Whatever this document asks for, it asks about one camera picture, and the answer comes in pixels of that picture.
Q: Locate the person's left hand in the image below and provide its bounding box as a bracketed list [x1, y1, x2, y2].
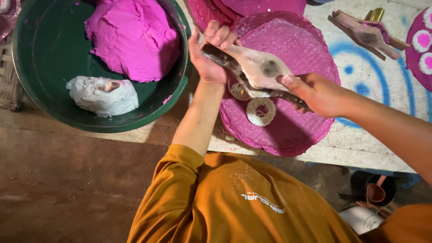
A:
[188, 20, 242, 85]

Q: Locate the wooden press with brass cylinder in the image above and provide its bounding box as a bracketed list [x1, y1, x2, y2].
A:
[328, 7, 411, 61]

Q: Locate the white dough lump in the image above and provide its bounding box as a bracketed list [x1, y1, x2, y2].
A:
[66, 76, 140, 118]

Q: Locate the pink dough lump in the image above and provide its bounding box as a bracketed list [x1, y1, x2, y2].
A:
[84, 0, 182, 83]

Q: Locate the wooden hinged noodle press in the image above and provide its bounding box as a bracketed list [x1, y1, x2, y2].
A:
[198, 32, 314, 113]

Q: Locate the orange shirt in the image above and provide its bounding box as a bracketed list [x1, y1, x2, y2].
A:
[126, 144, 432, 243]

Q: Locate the pink glittery mat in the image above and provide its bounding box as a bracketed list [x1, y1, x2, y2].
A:
[0, 0, 22, 42]

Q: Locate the pink mat with noodle rings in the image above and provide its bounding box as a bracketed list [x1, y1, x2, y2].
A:
[405, 7, 432, 92]

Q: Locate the person's right hand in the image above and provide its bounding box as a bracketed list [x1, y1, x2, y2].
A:
[276, 72, 348, 119]

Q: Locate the large green plastic basin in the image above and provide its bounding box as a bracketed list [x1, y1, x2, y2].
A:
[11, 0, 193, 133]

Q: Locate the woven bamboo tray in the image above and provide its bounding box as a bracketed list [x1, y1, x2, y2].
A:
[0, 33, 25, 113]

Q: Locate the pile of pink woven mats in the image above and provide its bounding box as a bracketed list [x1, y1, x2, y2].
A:
[187, 0, 308, 32]

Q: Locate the black bucket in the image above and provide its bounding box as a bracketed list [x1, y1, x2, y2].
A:
[350, 170, 397, 207]

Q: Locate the white sheet with blue print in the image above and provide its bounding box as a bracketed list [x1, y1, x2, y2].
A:
[175, 0, 432, 174]

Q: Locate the copper coloured scoop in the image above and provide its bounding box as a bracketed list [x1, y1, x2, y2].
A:
[366, 175, 388, 204]

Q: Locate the stack of pink woven mats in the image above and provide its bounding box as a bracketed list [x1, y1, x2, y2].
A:
[219, 10, 342, 158]

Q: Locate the white plastic container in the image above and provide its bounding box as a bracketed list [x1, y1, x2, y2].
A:
[338, 205, 386, 235]

